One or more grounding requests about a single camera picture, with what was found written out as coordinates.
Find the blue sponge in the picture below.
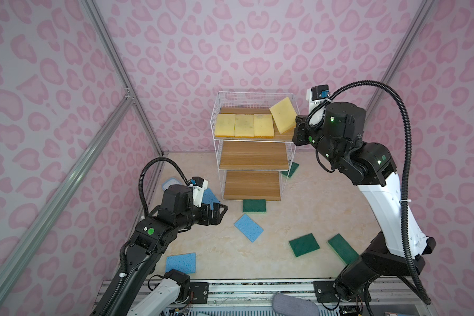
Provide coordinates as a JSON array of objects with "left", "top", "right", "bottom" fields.
[
  {"left": 234, "top": 214, "right": 263, "bottom": 242},
  {"left": 202, "top": 188, "right": 220, "bottom": 210},
  {"left": 165, "top": 253, "right": 197, "bottom": 275}
]

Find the yellow sponge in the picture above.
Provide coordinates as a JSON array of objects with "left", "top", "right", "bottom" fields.
[
  {"left": 269, "top": 97, "right": 297, "bottom": 134},
  {"left": 254, "top": 114, "right": 275, "bottom": 138},
  {"left": 234, "top": 115, "right": 255, "bottom": 138},
  {"left": 214, "top": 113, "right": 236, "bottom": 138}
]

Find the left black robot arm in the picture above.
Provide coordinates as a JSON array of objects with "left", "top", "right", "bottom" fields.
[{"left": 91, "top": 184, "right": 228, "bottom": 315}]

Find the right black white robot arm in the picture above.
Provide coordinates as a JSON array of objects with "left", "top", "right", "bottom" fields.
[{"left": 293, "top": 101, "right": 436, "bottom": 301}]

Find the green sponge behind shelf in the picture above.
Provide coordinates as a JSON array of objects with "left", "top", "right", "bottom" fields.
[{"left": 281, "top": 161, "right": 300, "bottom": 179}]

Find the green sponge by shelf front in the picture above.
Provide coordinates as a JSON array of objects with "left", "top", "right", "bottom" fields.
[{"left": 243, "top": 199, "right": 267, "bottom": 213}]

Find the light blue square clock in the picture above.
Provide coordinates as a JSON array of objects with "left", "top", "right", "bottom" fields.
[{"left": 161, "top": 177, "right": 181, "bottom": 191}]

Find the green sponge front centre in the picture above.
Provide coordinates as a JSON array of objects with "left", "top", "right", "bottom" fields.
[{"left": 288, "top": 233, "right": 320, "bottom": 258}]

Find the grey oval pad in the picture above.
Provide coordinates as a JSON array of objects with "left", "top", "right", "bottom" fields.
[{"left": 272, "top": 294, "right": 320, "bottom": 316}]

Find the green sponge front right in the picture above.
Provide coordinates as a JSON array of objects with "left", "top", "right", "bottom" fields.
[{"left": 327, "top": 234, "right": 359, "bottom": 265}]

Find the right black corrugated cable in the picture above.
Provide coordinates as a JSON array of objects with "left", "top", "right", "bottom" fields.
[{"left": 305, "top": 80, "right": 432, "bottom": 305}]

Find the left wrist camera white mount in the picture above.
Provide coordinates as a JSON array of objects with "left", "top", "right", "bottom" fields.
[{"left": 189, "top": 176, "right": 209, "bottom": 208}]

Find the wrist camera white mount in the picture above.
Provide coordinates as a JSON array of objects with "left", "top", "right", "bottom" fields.
[
  {"left": 305, "top": 84, "right": 330, "bottom": 113},
  {"left": 189, "top": 176, "right": 209, "bottom": 208}
]

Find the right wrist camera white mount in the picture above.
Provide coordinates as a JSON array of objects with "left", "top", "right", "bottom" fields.
[{"left": 305, "top": 84, "right": 330, "bottom": 113}]

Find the white wire wooden shelf rack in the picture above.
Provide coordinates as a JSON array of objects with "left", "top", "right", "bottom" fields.
[{"left": 211, "top": 92, "right": 299, "bottom": 201}]

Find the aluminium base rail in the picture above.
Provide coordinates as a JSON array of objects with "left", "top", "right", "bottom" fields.
[{"left": 94, "top": 271, "right": 436, "bottom": 315}]

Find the left diagonal aluminium frame bar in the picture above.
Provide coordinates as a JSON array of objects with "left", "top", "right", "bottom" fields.
[{"left": 0, "top": 92, "right": 135, "bottom": 313}]

